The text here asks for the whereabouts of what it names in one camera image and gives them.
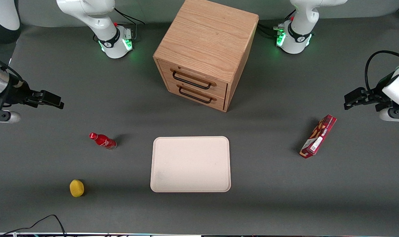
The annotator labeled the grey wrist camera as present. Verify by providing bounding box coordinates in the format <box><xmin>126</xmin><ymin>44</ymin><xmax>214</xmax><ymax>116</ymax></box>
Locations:
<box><xmin>379</xmin><ymin>107</ymin><xmax>399</xmax><ymax>123</ymax></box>
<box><xmin>0</xmin><ymin>111</ymin><xmax>21</xmax><ymax>123</ymax></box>

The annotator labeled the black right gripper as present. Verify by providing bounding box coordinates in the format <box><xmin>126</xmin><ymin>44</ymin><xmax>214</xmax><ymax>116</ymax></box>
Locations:
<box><xmin>0</xmin><ymin>77</ymin><xmax>64</xmax><ymax>112</ymax></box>

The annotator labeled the black cable on left wrist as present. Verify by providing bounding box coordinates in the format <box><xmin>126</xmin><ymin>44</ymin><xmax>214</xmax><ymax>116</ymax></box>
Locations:
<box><xmin>365</xmin><ymin>50</ymin><xmax>399</xmax><ymax>93</ymax></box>

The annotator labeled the black cable at left arm base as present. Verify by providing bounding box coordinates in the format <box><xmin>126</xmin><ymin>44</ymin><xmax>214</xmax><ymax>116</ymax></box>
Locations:
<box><xmin>257</xmin><ymin>9</ymin><xmax>297</xmax><ymax>39</ymax></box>

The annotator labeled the red shortbread biscuit box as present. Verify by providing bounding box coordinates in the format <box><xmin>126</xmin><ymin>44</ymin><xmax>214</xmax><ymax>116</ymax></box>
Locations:
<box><xmin>299</xmin><ymin>114</ymin><xmax>337</xmax><ymax>159</ymax></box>

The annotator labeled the wooden drawer cabinet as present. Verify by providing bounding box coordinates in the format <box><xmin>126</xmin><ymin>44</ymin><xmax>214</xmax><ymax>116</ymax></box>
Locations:
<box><xmin>153</xmin><ymin>0</ymin><xmax>260</xmax><ymax>113</ymax></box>

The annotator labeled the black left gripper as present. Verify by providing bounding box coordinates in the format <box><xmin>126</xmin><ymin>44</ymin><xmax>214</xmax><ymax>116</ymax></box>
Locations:
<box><xmin>344</xmin><ymin>71</ymin><xmax>397</xmax><ymax>112</ymax></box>

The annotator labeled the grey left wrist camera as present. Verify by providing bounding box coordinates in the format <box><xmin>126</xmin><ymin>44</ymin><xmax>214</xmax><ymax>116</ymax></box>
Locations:
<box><xmin>379</xmin><ymin>107</ymin><xmax>399</xmax><ymax>123</ymax></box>

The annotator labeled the beige plastic tray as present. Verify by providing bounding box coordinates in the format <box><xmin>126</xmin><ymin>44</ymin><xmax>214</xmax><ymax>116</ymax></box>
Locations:
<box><xmin>150</xmin><ymin>136</ymin><xmax>232</xmax><ymax>193</ymax></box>

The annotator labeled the yellow lemon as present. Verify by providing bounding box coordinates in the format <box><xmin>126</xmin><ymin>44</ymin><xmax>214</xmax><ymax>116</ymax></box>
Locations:
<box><xmin>69</xmin><ymin>179</ymin><xmax>85</xmax><ymax>198</ymax></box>

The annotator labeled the black cable at table edge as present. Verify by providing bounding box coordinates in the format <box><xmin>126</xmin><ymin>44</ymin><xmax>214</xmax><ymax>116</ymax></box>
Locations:
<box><xmin>0</xmin><ymin>214</ymin><xmax>67</xmax><ymax>237</ymax></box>

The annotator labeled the wooden drawer front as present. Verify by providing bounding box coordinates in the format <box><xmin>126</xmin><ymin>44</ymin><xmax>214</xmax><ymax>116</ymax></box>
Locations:
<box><xmin>166</xmin><ymin>81</ymin><xmax>226</xmax><ymax>111</ymax></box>
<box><xmin>158</xmin><ymin>60</ymin><xmax>229</xmax><ymax>100</ymax></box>

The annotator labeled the black cable at right arm base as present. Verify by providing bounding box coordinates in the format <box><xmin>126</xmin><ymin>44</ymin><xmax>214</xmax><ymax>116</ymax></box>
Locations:
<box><xmin>113</xmin><ymin>7</ymin><xmax>146</xmax><ymax>42</ymax></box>

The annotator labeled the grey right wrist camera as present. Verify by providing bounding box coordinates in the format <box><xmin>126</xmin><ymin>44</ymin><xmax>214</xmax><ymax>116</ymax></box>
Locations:
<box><xmin>0</xmin><ymin>111</ymin><xmax>21</xmax><ymax>123</ymax></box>

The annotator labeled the black metal drawer handle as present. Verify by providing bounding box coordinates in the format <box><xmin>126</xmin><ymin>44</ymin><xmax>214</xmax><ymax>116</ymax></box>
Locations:
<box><xmin>177</xmin><ymin>84</ymin><xmax>217</xmax><ymax>104</ymax></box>
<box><xmin>172</xmin><ymin>68</ymin><xmax>217</xmax><ymax>90</ymax></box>

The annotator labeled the red coke bottle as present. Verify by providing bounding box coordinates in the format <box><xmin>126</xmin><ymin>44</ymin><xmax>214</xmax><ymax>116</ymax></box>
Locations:
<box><xmin>89</xmin><ymin>132</ymin><xmax>117</xmax><ymax>150</ymax></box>

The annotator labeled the black cable at arm base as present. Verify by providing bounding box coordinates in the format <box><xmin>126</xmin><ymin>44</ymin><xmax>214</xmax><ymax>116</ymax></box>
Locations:
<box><xmin>257</xmin><ymin>9</ymin><xmax>297</xmax><ymax>39</ymax></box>
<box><xmin>113</xmin><ymin>7</ymin><xmax>146</xmax><ymax>42</ymax></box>

